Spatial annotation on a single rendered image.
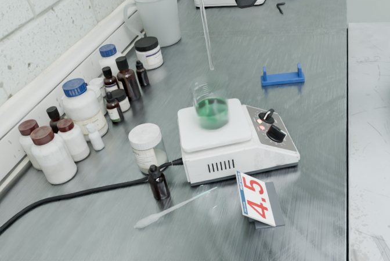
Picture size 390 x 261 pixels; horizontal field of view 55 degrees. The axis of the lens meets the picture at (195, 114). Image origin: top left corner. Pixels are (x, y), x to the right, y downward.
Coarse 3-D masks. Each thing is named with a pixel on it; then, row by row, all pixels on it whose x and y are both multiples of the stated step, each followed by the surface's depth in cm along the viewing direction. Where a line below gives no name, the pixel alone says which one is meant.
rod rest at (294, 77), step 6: (300, 66) 88; (264, 72) 88; (288, 72) 90; (294, 72) 90; (300, 72) 87; (264, 78) 88; (270, 78) 89; (276, 78) 89; (282, 78) 89; (288, 78) 88; (294, 78) 88; (300, 78) 87; (264, 84) 89; (270, 84) 89; (276, 84) 89
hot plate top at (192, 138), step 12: (192, 108) 71; (240, 108) 68; (180, 120) 69; (192, 120) 68; (240, 120) 66; (180, 132) 66; (192, 132) 65; (204, 132) 65; (216, 132) 64; (228, 132) 63; (240, 132) 63; (192, 144) 62; (204, 144) 62; (216, 144) 62
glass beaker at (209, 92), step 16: (192, 80) 64; (208, 80) 65; (224, 80) 63; (192, 96) 62; (208, 96) 60; (224, 96) 61; (208, 112) 62; (224, 112) 63; (208, 128) 64; (224, 128) 64
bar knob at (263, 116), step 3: (270, 108) 71; (267, 111) 70; (270, 111) 70; (273, 111) 71; (261, 114) 71; (264, 114) 72; (267, 114) 69; (270, 114) 70; (261, 117) 70; (264, 117) 70; (267, 117) 69; (270, 117) 71; (264, 120) 70; (267, 120) 70; (270, 120) 70; (273, 120) 71; (267, 123) 70; (270, 123) 70
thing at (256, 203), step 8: (248, 176) 63; (248, 184) 61; (256, 184) 62; (248, 192) 60; (256, 192) 61; (264, 192) 62; (248, 200) 58; (256, 200) 59; (264, 200) 60; (248, 208) 57; (256, 208) 58; (264, 208) 59; (256, 216) 56; (264, 216) 57
